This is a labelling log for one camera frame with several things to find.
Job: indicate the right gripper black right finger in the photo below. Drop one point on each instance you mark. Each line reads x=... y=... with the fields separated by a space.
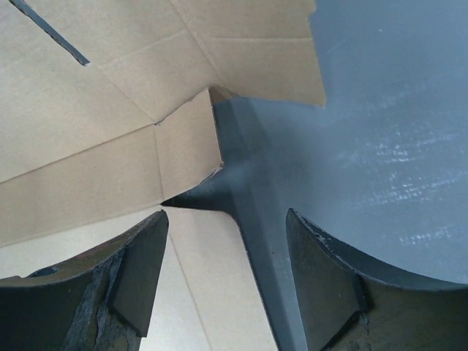
x=349 y=300

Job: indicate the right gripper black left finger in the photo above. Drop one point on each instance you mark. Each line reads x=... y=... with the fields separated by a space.
x=100 y=299

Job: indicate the brown cardboard box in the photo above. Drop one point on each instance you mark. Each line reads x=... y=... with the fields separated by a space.
x=107 y=112

